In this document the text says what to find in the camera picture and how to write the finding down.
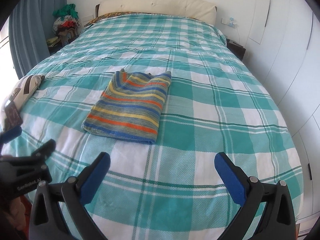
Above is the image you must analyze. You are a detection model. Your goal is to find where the striped knit sweater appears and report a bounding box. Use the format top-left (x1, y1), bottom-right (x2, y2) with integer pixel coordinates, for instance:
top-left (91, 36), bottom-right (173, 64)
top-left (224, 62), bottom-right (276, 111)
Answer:
top-left (82, 69), bottom-right (171, 144)

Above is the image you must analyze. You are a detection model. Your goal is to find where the pile of clothes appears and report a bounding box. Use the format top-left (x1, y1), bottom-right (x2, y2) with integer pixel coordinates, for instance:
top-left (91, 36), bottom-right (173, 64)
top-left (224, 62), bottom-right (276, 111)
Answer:
top-left (47, 3), bottom-right (81, 48)

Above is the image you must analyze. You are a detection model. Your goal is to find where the black smartphone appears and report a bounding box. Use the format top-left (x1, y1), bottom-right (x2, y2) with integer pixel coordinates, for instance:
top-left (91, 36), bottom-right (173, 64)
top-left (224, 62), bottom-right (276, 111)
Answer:
top-left (4, 101), bottom-right (23, 131)

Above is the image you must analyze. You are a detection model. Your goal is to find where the orange fleece garment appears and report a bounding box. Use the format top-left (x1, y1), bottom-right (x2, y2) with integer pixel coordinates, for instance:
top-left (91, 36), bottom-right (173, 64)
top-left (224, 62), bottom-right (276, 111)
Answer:
top-left (1, 196), bottom-right (32, 239)

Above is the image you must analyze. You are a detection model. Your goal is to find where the chevron patterned pillow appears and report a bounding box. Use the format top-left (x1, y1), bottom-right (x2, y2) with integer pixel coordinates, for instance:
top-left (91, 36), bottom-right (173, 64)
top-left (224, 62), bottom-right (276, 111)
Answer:
top-left (1, 75), bottom-right (45, 131)

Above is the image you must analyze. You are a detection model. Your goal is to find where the dark nightstand left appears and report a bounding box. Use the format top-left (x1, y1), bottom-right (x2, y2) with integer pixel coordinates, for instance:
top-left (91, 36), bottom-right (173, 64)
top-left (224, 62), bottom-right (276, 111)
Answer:
top-left (48, 37), bottom-right (77, 55)

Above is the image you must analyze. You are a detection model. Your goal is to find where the dark nightstand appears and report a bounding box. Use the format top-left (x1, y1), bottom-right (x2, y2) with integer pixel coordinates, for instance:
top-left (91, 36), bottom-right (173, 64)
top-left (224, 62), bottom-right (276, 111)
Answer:
top-left (48, 37), bottom-right (77, 55)
top-left (226, 38), bottom-right (246, 61)

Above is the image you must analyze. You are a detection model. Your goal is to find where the blue curtain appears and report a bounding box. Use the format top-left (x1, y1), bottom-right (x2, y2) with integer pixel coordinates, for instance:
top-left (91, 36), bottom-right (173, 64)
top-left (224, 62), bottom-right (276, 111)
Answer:
top-left (9, 0), bottom-right (67, 78)

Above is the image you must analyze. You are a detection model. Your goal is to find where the teal plaid bedspread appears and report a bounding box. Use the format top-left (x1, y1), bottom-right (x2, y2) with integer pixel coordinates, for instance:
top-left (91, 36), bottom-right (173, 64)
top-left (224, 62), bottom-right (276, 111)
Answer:
top-left (3, 14), bottom-right (303, 239)

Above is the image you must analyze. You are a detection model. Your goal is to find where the white wardrobe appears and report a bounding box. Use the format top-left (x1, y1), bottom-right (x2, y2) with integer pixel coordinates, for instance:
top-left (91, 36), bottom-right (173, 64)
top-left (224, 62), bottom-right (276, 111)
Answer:
top-left (245, 0), bottom-right (319, 221)

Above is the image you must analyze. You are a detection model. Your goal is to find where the dark nightstand right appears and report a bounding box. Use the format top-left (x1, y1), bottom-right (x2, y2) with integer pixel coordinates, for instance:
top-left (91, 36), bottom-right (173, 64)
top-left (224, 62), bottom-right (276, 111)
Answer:
top-left (226, 38), bottom-right (246, 61)

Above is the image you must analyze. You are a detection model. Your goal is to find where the cream padded headboard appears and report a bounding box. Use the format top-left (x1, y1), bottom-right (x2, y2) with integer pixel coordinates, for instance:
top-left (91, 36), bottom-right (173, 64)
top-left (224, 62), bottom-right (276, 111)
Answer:
top-left (95, 0), bottom-right (217, 25)

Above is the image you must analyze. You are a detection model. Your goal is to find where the wall socket with charger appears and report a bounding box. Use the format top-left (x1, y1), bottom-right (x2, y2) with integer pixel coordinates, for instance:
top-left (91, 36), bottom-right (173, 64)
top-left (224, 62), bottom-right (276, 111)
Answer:
top-left (221, 17), bottom-right (237, 28)

